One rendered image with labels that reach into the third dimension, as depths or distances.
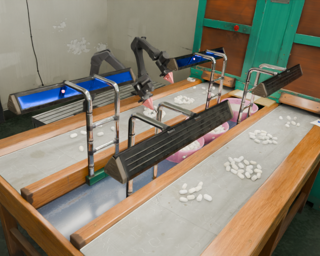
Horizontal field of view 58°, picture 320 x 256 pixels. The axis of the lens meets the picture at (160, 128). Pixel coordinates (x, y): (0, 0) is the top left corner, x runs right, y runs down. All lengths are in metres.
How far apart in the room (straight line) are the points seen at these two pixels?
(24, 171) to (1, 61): 2.21
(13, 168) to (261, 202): 1.06
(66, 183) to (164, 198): 0.42
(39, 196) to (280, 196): 0.98
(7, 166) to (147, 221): 0.69
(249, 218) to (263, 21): 1.56
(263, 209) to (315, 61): 1.30
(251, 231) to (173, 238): 0.28
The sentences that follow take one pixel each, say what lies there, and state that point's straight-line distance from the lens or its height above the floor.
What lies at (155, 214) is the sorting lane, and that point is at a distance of 1.13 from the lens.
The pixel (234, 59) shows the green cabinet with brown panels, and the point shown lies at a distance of 2.46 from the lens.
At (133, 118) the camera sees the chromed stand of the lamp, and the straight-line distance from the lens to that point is 0.99.
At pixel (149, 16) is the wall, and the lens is 3.83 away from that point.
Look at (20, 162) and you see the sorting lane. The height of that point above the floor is 0.74.
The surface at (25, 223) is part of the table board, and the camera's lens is 1.30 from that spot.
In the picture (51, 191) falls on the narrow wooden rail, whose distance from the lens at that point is 1.28.
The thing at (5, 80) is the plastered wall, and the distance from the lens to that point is 3.53.
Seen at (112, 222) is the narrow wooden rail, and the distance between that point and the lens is 1.07.
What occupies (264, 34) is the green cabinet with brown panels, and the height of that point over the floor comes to 1.23.
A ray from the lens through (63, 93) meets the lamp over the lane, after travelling 1.26.
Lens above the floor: 1.53
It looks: 27 degrees down
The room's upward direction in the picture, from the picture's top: 5 degrees clockwise
